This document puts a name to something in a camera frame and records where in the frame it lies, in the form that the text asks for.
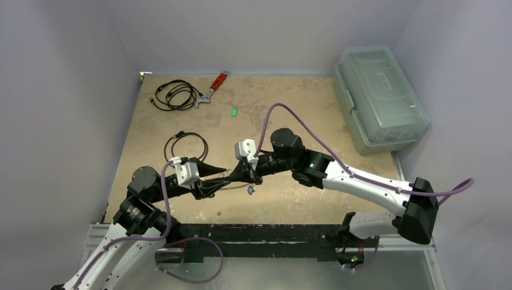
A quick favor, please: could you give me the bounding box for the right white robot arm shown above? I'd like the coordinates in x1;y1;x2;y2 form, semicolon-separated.
229;128;439;246

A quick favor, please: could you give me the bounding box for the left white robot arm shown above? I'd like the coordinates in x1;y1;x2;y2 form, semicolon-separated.
53;157;226;289

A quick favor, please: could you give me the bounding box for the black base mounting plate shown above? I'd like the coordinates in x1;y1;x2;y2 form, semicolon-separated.
159;223;379;264

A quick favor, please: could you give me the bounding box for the translucent green plastic toolbox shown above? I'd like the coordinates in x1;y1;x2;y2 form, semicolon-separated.
334;45;429;155

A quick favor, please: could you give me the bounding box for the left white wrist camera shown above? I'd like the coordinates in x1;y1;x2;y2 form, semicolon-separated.
170;156;200;189

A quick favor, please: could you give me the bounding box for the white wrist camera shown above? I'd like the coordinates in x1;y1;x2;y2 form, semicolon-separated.
170;156;200;189
234;139;258;165

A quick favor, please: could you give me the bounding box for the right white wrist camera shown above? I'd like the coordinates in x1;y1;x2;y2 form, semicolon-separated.
234;139;258;165

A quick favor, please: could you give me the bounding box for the coiled black cable near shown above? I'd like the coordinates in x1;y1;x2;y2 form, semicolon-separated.
164;131;209;165

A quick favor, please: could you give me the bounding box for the coiled black cable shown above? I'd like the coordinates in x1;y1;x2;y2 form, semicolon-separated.
149;79;203;111
164;131;209;165

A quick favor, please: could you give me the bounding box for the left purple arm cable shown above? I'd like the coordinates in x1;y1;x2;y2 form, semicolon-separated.
72;159;177;290

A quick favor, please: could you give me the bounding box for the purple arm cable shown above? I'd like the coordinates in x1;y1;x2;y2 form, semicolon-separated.
72;159;177;290
254;103;475;197

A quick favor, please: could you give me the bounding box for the red handled adjustable wrench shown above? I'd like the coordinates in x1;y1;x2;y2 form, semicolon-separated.
194;71;229;108

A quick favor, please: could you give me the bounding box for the coiled black cable far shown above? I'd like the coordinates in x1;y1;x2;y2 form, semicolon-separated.
149;79;203;111

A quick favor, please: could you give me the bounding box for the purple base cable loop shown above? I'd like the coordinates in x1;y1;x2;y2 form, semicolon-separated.
154;236;225;284

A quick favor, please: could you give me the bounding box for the aluminium frame rail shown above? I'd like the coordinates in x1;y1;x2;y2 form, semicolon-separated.
74;152;437;281

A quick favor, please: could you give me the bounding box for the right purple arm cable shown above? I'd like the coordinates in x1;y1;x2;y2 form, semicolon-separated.
254;103;475;197

